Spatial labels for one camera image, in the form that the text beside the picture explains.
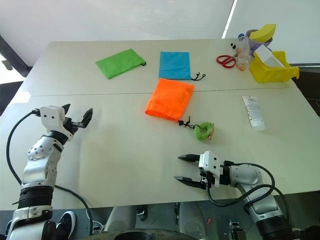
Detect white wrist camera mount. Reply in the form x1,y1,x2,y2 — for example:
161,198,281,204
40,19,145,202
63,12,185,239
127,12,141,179
39,105,66,133
198,150,225,188

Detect clear plastic bottle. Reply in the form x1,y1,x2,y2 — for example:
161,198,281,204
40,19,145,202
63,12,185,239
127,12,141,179
236,33,252,72

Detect white rectangular box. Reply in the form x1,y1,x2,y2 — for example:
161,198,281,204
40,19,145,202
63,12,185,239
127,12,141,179
253,44,286,69

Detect black sneaker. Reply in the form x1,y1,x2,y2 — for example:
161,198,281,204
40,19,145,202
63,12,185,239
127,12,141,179
55,210,77,240

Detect yellow plastic bin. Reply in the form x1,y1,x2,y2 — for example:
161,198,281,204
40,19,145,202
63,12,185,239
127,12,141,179
249,50,300,84

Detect white cream tube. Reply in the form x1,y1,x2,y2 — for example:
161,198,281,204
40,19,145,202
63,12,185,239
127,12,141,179
241,95,267,131

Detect grey rounded shape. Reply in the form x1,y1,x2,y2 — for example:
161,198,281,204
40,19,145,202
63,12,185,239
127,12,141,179
103,206,137,233
177,201,207,238

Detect black metal frame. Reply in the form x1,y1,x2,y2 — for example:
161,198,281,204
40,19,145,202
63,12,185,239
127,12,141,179
0,34,33,79

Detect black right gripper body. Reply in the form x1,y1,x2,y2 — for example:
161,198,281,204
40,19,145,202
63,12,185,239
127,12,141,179
199,170,216,190

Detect blue drawstring pouch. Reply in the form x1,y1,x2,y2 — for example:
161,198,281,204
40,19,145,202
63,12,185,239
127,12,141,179
158,51,207,82

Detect red handled scissors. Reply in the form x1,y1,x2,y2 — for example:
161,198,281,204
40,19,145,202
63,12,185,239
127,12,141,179
216,53,238,69

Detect yellow sponge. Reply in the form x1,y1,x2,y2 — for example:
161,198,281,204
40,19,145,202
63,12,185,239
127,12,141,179
249,23,278,43

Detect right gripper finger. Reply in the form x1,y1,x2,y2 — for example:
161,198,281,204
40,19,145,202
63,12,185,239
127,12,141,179
173,175,204,189
177,153,201,165

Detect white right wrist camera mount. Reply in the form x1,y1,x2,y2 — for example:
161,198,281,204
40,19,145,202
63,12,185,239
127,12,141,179
198,150,225,188

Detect purple plastic bowl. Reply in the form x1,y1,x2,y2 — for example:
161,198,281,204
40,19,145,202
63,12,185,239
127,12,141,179
245,29,274,55

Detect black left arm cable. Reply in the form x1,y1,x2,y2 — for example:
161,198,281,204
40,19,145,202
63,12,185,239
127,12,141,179
6,109,94,237

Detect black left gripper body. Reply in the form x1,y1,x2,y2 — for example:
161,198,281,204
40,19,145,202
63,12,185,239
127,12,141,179
62,116,86,140

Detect white strip light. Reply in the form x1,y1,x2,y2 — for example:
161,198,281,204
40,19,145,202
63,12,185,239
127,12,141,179
221,0,238,40

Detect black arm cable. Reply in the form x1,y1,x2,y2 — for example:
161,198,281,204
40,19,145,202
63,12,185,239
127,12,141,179
206,161,292,226
6,109,94,237

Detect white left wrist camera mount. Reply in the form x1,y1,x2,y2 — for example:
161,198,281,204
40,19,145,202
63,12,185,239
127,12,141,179
39,105,66,133

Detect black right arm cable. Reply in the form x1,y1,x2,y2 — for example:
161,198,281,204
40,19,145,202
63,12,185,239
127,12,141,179
206,161,292,226

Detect orange drawstring pouch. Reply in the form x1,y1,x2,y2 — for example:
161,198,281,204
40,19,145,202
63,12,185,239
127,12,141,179
144,77,198,130

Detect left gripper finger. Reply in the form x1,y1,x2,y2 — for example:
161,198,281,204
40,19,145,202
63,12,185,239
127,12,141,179
61,103,72,117
82,107,94,129

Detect green drawstring pouch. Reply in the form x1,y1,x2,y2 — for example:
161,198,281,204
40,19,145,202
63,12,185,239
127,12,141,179
94,48,148,80

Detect green fluffy scrunchie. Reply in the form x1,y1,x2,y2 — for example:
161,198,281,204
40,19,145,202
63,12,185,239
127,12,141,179
193,121,215,142

